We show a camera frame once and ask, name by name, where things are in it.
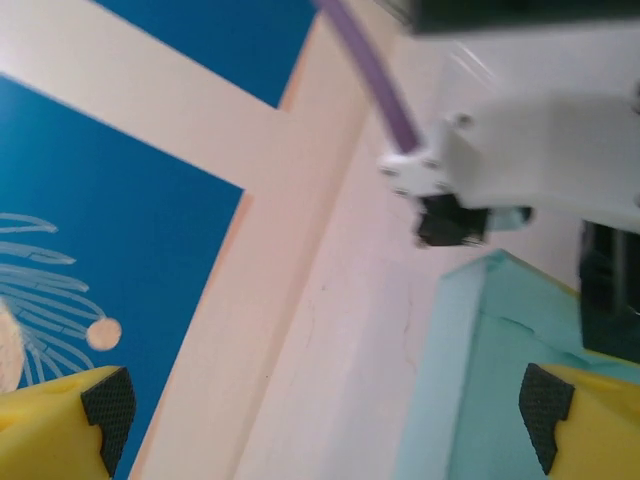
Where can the teal paper box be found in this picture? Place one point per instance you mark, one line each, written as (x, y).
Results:
(495, 400)

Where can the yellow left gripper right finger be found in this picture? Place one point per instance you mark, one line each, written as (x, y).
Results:
(595, 435)

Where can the blue poster large peach circle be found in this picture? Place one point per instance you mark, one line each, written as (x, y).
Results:
(125, 225)

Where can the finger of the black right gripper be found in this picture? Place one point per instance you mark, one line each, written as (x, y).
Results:
(610, 290)

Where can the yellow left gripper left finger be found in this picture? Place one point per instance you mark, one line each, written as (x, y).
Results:
(45, 430)

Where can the blue poster fern orange circle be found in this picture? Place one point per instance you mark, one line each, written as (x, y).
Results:
(225, 40)

